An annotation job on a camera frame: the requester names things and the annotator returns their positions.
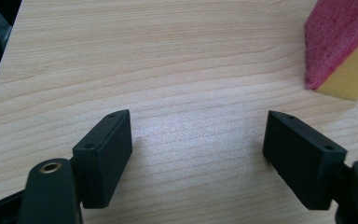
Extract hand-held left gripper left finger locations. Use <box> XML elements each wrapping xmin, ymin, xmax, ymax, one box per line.
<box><xmin>71</xmin><ymin>108</ymin><xmax>133</xmax><ymax>209</ymax></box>

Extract red and yellow scouring sponge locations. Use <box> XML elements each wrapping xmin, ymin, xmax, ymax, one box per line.
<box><xmin>303</xmin><ymin>0</ymin><xmax>358</xmax><ymax>102</ymax></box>

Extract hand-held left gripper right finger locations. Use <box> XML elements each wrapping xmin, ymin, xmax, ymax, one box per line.
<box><xmin>262</xmin><ymin>109</ymin><xmax>349</xmax><ymax>211</ymax></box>

